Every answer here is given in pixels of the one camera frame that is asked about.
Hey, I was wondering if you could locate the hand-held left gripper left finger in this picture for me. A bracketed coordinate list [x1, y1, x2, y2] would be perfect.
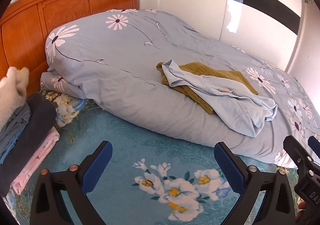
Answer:
[29, 140, 113, 225]

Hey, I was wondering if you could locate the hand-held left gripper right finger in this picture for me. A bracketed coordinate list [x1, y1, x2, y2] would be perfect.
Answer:
[214, 142, 298, 225]

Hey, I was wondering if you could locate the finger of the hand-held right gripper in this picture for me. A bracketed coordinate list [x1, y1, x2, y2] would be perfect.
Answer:
[283, 135, 314, 169]
[307, 136, 320, 165]

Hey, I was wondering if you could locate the light blue shirt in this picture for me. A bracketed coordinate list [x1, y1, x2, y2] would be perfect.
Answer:
[161, 59, 278, 138]

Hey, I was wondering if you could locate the person's right hand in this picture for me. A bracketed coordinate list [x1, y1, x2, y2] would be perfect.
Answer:
[296, 201, 307, 224]

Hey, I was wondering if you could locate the teal floral plush blanket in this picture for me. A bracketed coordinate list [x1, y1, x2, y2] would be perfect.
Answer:
[5, 90, 320, 225]

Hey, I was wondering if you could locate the pink folded garment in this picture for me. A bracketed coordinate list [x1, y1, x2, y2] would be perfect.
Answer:
[11, 127, 60, 195]

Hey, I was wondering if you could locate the blue floral pillow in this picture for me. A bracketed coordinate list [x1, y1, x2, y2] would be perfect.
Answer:
[40, 90, 87, 128]

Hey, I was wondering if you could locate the grey-blue folded garment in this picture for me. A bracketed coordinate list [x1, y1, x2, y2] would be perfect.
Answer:
[0, 102, 32, 163]

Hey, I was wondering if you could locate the light blue floral duvet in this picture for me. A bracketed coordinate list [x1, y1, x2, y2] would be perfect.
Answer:
[40, 8, 320, 168]

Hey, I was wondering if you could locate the olive green knitted sweater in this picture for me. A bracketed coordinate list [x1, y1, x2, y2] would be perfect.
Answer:
[156, 62, 259, 115]

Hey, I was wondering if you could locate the white fluffy folded garment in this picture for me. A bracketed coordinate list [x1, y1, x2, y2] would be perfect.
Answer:
[0, 66, 30, 131]

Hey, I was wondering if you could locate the orange wooden headboard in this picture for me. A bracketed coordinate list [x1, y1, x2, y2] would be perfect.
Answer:
[0, 0, 139, 98]

